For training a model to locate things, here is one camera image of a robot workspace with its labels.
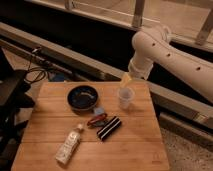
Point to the black white striped eraser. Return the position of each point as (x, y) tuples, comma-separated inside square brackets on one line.
[(111, 126)]

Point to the dark blue ceramic bowl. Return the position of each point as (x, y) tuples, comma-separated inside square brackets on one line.
[(82, 98)]

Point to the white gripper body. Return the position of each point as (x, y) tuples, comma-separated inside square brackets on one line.
[(140, 68)]

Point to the translucent plastic cup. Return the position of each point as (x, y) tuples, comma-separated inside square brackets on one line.
[(125, 96)]

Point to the blue sponge block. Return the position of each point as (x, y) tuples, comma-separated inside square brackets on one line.
[(98, 111)]

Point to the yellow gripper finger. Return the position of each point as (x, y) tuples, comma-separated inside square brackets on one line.
[(126, 79)]

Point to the black stand at left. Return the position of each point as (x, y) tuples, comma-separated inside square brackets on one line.
[(13, 97)]

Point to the small white plastic bottle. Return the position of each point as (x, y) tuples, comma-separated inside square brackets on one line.
[(67, 148)]

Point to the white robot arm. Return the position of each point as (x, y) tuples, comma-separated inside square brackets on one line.
[(152, 45)]

